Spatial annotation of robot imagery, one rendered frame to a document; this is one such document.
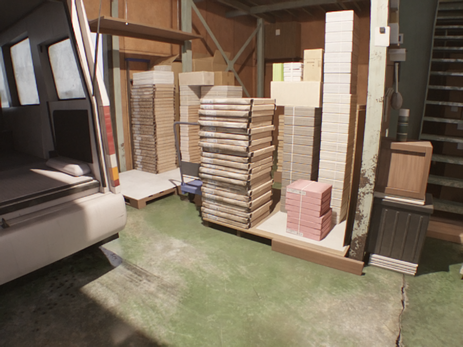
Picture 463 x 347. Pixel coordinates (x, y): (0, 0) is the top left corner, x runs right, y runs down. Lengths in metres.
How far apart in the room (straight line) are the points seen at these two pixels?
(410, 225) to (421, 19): 1.67
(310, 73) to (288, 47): 3.88
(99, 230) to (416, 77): 2.63
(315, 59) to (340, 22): 0.33
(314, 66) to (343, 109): 0.42
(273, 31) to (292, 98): 4.16
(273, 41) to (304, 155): 4.32
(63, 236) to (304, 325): 1.35
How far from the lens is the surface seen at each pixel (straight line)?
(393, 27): 2.00
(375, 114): 1.88
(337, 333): 1.65
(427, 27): 2.83
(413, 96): 2.76
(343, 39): 2.40
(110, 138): 1.88
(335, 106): 2.37
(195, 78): 3.98
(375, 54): 1.90
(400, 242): 2.14
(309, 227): 2.23
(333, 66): 2.39
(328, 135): 2.40
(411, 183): 2.01
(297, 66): 2.51
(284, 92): 2.52
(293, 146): 2.51
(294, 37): 6.32
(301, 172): 2.52
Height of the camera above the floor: 1.12
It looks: 15 degrees down
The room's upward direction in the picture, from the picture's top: straight up
